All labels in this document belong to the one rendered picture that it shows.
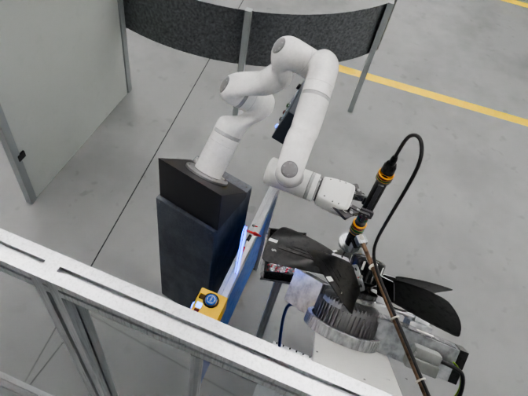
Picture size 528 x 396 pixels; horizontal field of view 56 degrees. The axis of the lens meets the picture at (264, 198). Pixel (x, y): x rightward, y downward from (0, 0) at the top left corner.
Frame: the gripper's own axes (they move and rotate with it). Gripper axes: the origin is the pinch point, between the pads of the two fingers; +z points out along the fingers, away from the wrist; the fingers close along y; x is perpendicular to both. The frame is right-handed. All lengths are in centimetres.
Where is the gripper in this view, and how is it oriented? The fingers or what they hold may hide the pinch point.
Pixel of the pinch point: (368, 207)
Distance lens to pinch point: 146.6
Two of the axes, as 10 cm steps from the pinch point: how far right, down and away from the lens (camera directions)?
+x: 1.3, -5.9, -7.9
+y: -3.5, 7.2, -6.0
